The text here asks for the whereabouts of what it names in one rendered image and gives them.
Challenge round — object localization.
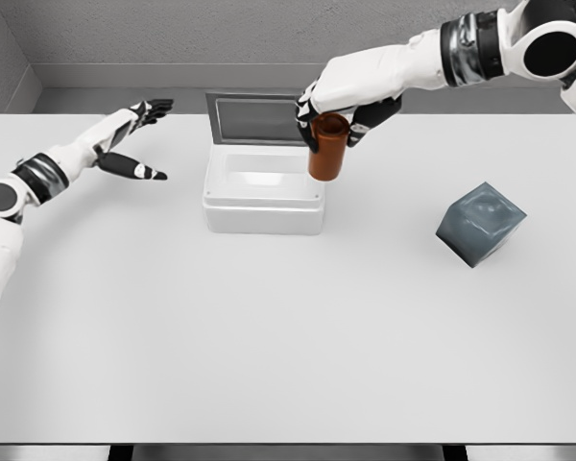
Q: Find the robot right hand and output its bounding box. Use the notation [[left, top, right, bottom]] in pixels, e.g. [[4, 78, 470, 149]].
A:
[[294, 45, 403, 155]]

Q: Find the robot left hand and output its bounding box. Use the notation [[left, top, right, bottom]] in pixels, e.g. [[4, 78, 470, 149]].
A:
[[82, 98, 175, 182]]

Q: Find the brown cylindrical cup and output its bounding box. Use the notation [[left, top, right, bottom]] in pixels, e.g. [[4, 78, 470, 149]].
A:
[[307, 112, 349, 183]]

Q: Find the grey box lid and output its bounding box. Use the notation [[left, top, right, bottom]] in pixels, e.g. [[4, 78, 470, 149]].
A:
[[204, 91, 306, 145]]

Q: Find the white open box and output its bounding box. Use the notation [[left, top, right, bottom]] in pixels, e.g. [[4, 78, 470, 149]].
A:
[[202, 142, 325, 236]]

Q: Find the dark grey cube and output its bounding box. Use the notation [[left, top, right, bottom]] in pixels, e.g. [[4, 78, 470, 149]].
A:
[[435, 181, 528, 269]]

